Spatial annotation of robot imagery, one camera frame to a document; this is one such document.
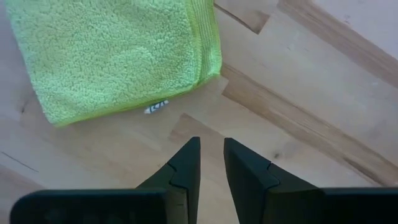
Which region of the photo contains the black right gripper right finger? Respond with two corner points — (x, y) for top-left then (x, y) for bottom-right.
(223, 137), (398, 224)

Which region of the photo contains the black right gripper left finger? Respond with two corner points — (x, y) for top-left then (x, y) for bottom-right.
(9, 136), (201, 224)

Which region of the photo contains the lime green microfiber towel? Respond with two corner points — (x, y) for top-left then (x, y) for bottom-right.
(4, 0), (223, 128)

